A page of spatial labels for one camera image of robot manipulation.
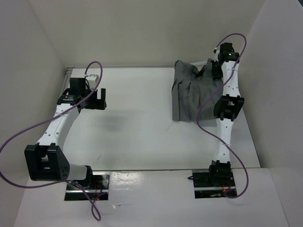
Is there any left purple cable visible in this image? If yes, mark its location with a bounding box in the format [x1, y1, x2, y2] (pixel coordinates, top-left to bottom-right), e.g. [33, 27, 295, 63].
[0, 61, 107, 222]

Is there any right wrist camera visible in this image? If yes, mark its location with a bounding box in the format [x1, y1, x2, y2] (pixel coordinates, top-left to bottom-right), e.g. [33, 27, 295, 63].
[214, 47, 220, 60]

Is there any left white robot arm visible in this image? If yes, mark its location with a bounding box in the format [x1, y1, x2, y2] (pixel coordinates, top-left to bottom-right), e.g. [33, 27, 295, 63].
[25, 74, 107, 189]

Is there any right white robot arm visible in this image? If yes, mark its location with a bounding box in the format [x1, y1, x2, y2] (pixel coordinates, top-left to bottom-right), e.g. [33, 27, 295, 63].
[192, 43, 244, 192]

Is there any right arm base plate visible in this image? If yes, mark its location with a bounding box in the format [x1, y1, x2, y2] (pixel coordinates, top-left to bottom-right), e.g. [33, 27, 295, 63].
[188, 169, 237, 199]

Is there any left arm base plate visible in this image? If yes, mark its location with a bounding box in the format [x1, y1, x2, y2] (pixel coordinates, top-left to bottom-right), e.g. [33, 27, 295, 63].
[64, 171, 110, 201]

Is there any grey pleated skirt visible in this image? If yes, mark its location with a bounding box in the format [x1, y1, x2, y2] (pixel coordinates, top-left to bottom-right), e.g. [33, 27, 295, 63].
[171, 58, 223, 122]

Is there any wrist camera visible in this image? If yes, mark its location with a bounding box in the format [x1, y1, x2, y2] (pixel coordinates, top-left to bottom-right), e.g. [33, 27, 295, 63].
[85, 74, 99, 90]
[214, 47, 220, 60]

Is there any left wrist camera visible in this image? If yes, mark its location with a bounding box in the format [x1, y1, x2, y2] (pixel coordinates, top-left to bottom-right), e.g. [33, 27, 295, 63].
[85, 74, 99, 90]

